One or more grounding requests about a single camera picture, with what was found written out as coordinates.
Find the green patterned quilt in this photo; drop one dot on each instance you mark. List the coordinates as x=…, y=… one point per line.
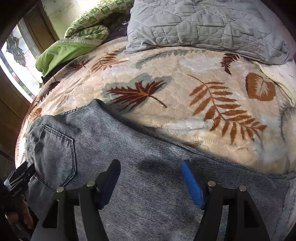
x=92, y=20

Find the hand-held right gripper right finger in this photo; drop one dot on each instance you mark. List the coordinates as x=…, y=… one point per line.
x=192, y=183

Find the white cloth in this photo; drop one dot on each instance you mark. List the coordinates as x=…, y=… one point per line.
x=277, y=74

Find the cream leaf print blanket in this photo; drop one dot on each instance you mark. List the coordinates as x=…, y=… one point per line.
x=185, y=69

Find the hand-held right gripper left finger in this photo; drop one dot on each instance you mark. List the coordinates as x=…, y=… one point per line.
x=108, y=185

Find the dark purple cloth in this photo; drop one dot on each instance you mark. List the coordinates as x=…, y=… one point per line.
x=118, y=30

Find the grey denim pants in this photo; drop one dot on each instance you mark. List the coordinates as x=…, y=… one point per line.
x=138, y=150

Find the person's left hand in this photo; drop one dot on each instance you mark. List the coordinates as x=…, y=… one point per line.
x=19, y=215

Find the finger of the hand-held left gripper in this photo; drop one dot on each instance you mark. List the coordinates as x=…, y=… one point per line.
x=25, y=170

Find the grey quilted pillow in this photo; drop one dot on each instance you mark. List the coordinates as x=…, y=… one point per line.
x=196, y=25

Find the green folded blanket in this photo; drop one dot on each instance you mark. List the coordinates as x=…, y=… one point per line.
x=60, y=53

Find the patterned glass window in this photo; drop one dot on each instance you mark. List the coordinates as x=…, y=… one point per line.
x=16, y=58

